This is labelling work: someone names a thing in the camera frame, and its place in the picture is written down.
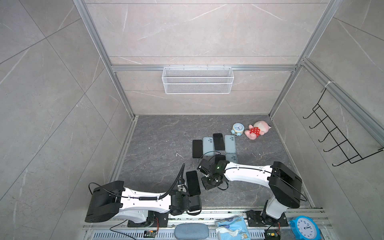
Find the light blue phone case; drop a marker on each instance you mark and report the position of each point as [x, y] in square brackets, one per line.
[230, 144]
[232, 158]
[208, 146]

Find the black wire hook rack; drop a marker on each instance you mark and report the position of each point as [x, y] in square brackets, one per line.
[333, 132]

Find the cased phone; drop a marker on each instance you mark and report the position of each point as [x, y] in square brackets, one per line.
[219, 143]
[197, 149]
[193, 183]

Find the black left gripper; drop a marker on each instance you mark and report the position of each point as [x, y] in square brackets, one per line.
[194, 197]

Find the white wire mesh basket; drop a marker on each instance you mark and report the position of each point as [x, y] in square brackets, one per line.
[197, 80]

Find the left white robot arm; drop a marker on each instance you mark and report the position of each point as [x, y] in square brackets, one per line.
[115, 200]

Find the pink plush pig toy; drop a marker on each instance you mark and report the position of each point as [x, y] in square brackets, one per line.
[258, 129]

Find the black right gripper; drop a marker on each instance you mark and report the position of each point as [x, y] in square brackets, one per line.
[206, 186]

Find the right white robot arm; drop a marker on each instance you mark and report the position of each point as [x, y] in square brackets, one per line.
[285, 185]

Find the grey blue cushion pad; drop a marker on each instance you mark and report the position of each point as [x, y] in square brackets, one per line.
[191, 232]

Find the round blue clock device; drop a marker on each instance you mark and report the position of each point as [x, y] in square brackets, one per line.
[304, 228]

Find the blue tissue pack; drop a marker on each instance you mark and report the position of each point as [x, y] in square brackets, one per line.
[234, 228]

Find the blue cream alarm clock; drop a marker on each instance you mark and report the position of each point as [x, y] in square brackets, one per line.
[238, 129]

